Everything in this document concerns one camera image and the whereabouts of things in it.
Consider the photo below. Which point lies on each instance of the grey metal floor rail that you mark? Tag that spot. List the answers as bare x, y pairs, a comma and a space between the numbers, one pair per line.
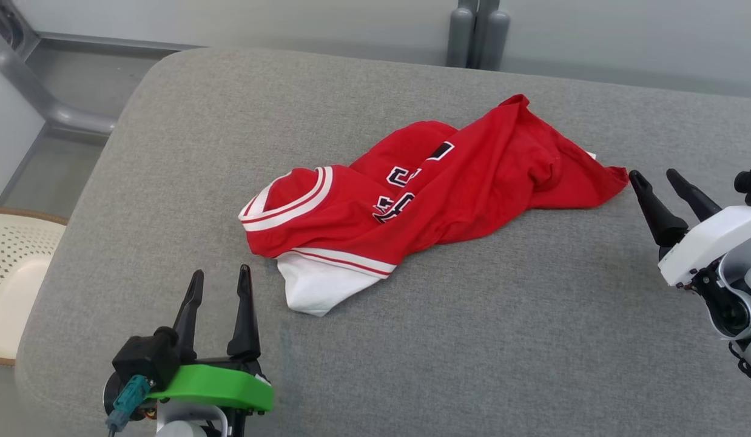
121, 42

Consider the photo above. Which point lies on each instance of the grey bent metal tube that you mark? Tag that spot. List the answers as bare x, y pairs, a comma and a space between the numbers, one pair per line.
42, 103

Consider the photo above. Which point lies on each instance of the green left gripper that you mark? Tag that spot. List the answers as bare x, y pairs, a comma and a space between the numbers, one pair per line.
224, 385

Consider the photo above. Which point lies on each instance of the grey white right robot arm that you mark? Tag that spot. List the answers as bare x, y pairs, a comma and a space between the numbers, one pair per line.
739, 303

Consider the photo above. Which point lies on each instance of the red white basketball jersey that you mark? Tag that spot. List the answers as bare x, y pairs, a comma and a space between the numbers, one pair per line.
472, 176

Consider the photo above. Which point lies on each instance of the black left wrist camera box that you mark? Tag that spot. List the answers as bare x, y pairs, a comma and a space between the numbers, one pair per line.
146, 358

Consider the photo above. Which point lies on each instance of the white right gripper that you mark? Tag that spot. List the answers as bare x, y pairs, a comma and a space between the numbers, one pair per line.
709, 240

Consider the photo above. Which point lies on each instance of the cream perforated laundry basket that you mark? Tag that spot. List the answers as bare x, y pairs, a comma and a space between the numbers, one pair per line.
17, 285

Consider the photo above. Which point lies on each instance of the grey metal post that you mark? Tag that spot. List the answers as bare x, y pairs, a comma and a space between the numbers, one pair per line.
494, 39
460, 39

